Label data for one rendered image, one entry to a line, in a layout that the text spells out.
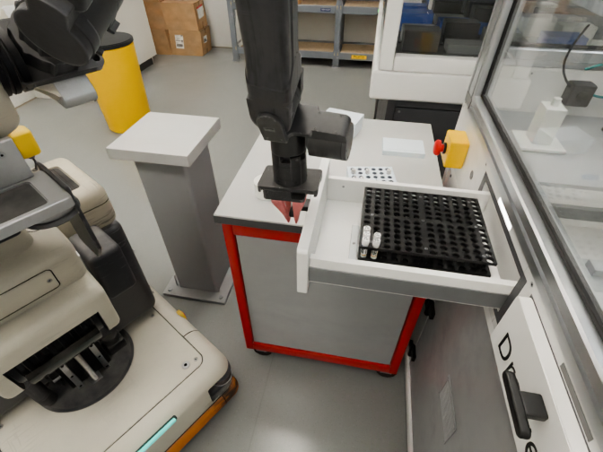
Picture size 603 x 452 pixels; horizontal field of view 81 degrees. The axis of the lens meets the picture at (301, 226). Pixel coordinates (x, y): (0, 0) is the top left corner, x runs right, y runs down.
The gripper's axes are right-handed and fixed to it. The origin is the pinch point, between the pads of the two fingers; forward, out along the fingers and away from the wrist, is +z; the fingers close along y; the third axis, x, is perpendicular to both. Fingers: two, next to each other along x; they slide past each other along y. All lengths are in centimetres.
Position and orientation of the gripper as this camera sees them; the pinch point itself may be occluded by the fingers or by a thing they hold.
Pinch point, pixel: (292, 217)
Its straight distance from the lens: 66.1
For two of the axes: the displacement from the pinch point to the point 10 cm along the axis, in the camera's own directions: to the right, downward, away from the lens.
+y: 9.8, 1.1, -1.6
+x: 1.9, -6.6, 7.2
